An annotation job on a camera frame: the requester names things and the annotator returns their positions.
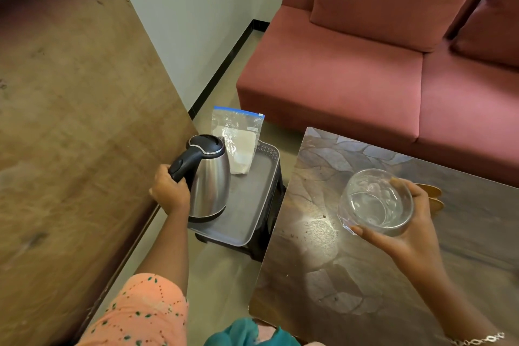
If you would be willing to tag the person's right forearm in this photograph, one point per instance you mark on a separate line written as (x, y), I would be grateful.
(450, 301)

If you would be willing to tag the person's left forearm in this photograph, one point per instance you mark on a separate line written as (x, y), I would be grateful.
(168, 244)

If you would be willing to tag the person's right thumb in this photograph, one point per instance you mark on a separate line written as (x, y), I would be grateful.
(371, 238)

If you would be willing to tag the clear zip bag white powder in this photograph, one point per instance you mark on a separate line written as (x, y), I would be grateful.
(240, 143)

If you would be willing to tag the red fabric sofa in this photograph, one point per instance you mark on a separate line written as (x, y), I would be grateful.
(344, 82)

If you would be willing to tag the grey plastic tray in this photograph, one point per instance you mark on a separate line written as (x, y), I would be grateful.
(248, 204)

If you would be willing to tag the teal cloth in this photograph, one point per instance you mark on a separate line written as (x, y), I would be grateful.
(239, 335)

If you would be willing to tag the dark red sofa cushion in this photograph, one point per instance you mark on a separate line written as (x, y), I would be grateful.
(492, 25)

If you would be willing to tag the person's right hand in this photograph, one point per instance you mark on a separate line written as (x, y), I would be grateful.
(413, 236)

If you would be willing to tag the person's left fingers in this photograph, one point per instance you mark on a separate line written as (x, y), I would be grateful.
(161, 174)

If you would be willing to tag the clear glass bowl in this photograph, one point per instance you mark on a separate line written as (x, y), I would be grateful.
(373, 199)

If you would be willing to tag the brown wooden panel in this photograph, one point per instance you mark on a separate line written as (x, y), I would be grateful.
(77, 114)

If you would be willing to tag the gold leaf-shaped dish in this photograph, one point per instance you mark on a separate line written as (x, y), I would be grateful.
(434, 197)

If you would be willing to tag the peach patterned sleeve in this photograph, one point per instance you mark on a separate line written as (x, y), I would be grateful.
(142, 313)

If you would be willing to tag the person's left hand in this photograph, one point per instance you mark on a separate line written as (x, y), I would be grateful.
(168, 193)

